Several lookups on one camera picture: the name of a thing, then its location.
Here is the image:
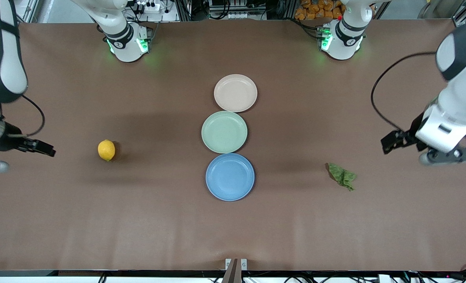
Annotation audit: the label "green lettuce leaf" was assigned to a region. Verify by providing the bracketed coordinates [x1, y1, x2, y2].
[326, 163, 357, 192]

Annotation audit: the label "yellow lemon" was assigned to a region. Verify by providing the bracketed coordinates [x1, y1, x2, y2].
[98, 140, 116, 162]

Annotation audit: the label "orange snack bags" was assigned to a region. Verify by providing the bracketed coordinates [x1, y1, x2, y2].
[294, 0, 344, 21]

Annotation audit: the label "beige round plate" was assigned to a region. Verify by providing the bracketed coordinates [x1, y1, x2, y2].
[214, 74, 258, 113]

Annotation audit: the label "blue round plate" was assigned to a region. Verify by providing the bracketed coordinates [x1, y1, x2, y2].
[205, 153, 255, 202]

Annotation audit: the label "green round plate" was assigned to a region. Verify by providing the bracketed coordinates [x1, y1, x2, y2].
[201, 111, 248, 154]

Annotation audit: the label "white power strip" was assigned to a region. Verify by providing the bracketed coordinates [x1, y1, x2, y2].
[136, 1, 161, 13]

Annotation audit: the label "aluminium frame profile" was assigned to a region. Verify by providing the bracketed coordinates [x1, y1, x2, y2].
[15, 0, 41, 24]
[452, 5, 466, 28]

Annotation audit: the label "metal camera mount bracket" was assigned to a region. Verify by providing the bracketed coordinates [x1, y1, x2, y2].
[222, 258, 248, 283]

